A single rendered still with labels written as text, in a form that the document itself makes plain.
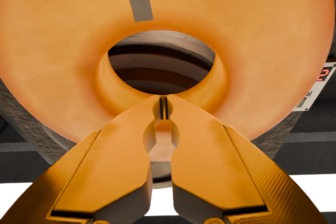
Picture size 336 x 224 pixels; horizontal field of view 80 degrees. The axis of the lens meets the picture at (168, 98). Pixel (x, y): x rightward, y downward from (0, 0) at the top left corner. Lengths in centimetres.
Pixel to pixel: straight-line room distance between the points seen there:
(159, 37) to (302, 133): 578
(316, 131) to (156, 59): 593
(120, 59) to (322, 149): 934
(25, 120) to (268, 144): 88
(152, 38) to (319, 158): 902
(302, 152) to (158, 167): 873
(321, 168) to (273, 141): 814
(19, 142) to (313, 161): 915
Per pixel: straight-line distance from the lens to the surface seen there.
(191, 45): 32
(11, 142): 661
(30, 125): 84
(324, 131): 626
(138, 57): 31
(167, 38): 31
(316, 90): 69
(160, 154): 16
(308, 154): 911
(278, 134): 86
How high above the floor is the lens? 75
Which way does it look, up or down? 45 degrees up
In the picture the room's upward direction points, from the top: 176 degrees clockwise
